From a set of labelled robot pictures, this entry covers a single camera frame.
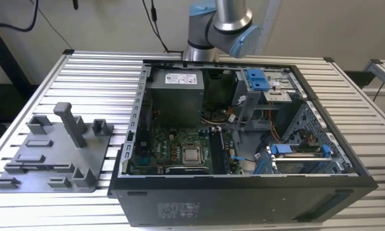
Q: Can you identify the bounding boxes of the black RAM slot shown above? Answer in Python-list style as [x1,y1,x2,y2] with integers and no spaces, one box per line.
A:
[218,128,229,174]

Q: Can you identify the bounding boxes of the grey power supply unit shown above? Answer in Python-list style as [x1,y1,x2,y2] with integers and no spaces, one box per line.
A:
[145,69,206,127]

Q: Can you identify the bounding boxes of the CPU socket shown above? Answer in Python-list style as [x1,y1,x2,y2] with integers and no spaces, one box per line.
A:
[178,142,208,167]

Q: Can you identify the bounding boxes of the green motherboard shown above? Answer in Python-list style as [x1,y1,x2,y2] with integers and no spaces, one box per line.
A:
[128,126,245,175]

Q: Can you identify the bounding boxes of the silver CPU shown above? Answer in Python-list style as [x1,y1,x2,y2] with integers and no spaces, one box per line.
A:
[182,148,202,162]

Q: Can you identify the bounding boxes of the black graphics card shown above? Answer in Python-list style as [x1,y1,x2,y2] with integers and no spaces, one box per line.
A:
[158,165,214,176]

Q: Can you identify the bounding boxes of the blue drive bay latch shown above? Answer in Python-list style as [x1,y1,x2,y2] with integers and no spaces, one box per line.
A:
[245,68,270,92]

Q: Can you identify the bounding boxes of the grey metal drive cage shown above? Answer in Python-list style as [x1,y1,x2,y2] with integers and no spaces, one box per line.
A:
[230,68,305,132]

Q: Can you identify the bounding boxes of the hard disk in blue carrier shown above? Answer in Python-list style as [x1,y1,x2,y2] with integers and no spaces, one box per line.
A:
[268,143,333,174]

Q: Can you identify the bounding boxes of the metal slat table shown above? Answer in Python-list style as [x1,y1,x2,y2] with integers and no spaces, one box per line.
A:
[0,50,385,231]

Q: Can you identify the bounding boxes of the black PC case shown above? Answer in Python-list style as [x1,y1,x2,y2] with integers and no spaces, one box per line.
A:
[106,59,380,228]

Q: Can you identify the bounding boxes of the grey parts rack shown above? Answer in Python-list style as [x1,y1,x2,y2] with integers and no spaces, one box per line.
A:
[0,102,116,193]

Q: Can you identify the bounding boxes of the black box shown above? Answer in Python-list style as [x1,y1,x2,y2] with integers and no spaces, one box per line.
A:
[342,70,377,90]

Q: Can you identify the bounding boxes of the black stand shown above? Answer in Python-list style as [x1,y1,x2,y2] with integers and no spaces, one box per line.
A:
[0,15,36,126]

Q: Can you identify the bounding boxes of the yellow power wires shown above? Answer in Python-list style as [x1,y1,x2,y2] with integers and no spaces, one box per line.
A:
[200,108,241,125]

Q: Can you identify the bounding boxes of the blue SATA wire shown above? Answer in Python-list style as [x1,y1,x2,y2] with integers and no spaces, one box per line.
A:
[230,155,261,162]

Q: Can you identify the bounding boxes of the orange red wires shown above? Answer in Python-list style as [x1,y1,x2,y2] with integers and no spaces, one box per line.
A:
[268,108,281,144]

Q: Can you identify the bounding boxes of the black cable with inline plug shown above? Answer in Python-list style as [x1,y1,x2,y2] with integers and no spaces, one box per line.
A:
[142,0,184,53]

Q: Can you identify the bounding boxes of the thin black wall cable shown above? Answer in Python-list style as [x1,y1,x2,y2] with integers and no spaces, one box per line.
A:
[37,8,74,51]

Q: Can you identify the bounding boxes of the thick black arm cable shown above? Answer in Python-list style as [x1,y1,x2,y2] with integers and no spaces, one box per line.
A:
[0,0,40,32]

